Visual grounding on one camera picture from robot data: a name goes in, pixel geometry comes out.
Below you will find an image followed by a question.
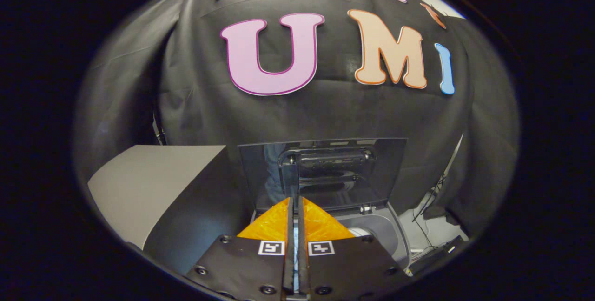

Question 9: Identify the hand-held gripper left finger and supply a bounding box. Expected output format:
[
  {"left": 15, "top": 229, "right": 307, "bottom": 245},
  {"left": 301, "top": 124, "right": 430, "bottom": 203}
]
[{"left": 185, "top": 196, "right": 295, "bottom": 301}]

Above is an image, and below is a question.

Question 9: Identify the beige and grey cabinet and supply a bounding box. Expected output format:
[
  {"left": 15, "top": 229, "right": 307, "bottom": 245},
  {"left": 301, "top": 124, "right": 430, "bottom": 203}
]
[{"left": 87, "top": 145, "right": 243, "bottom": 276}]

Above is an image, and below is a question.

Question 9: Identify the black box with white label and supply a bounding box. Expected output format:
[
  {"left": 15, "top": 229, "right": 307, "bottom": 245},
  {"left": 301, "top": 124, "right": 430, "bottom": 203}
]
[{"left": 408, "top": 235, "right": 465, "bottom": 275}]

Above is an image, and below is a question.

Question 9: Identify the black backdrop cloth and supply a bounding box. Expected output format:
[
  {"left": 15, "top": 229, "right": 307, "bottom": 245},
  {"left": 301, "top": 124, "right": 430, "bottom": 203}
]
[{"left": 72, "top": 0, "right": 520, "bottom": 239}]

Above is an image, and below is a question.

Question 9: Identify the dark glass washing machine lid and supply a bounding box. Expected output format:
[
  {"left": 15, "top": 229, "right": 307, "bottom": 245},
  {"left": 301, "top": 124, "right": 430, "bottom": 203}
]
[{"left": 238, "top": 138, "right": 408, "bottom": 213}]

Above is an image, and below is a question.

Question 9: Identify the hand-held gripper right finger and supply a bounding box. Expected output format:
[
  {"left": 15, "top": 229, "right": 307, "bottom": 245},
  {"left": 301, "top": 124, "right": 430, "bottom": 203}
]
[{"left": 297, "top": 196, "right": 413, "bottom": 301}]

